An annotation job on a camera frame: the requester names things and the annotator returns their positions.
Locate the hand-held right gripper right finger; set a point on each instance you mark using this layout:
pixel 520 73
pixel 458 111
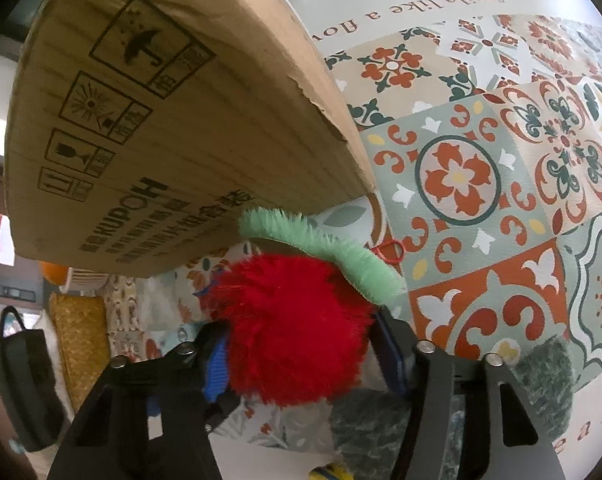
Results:
pixel 393 355

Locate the brown cardboard box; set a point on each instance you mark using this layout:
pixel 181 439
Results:
pixel 171 110

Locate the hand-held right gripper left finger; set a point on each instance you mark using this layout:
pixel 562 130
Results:
pixel 216 367

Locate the yellow and blue toy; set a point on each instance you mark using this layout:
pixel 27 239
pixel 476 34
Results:
pixel 331 472

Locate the orange and white bowl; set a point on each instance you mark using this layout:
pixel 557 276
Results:
pixel 76 277

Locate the black bag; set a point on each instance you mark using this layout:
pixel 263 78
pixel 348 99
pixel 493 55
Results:
pixel 23 390

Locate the green fluffy plush toy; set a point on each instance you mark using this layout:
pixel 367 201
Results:
pixel 531 390

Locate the red fluffy cherry plush toy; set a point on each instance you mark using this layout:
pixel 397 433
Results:
pixel 301 310

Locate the patterned tile print mat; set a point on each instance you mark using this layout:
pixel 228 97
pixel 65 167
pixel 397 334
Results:
pixel 481 185

